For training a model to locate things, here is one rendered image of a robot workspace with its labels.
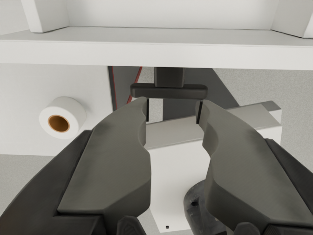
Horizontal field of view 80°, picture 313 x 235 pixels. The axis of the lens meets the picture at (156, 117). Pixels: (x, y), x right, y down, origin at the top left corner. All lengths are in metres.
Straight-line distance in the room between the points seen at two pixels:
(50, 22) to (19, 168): 1.80
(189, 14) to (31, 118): 0.35
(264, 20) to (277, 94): 1.12
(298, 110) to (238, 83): 0.45
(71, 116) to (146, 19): 0.21
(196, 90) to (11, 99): 0.36
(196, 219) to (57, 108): 0.30
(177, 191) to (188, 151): 0.10
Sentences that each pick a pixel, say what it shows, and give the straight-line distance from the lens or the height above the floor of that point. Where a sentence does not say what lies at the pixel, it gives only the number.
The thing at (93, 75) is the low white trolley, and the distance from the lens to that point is 0.35.
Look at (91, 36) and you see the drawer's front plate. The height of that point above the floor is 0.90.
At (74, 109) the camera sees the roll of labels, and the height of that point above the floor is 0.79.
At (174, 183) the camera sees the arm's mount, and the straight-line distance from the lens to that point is 0.37.
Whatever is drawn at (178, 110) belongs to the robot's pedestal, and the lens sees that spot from 0.52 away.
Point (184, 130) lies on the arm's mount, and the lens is 0.34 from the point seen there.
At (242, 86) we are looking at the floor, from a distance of 1.25.
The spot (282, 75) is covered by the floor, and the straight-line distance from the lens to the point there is 1.33.
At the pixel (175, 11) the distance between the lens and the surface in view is 0.24.
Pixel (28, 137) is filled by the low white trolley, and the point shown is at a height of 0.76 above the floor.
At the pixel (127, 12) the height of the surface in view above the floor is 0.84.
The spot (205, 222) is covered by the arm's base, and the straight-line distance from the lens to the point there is 0.36.
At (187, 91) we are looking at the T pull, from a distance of 0.18.
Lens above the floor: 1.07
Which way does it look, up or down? 58 degrees down
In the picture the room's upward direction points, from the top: 176 degrees counter-clockwise
